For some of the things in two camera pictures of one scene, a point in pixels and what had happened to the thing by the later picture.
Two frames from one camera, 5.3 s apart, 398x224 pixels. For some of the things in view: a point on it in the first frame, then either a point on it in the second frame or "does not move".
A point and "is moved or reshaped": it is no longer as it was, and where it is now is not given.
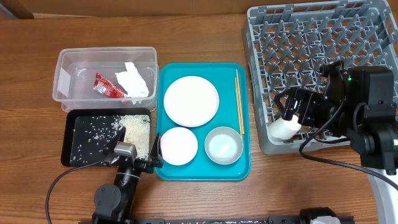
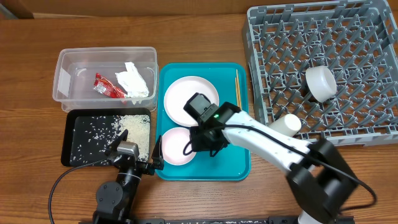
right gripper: x=309 y=98 to x=198 y=144
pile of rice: x=137 y=128 does not move
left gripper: x=155 y=157 does not move
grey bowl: x=224 y=145 is moved or reshaped
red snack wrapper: x=103 y=86 does not move
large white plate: x=191 y=101 does not move
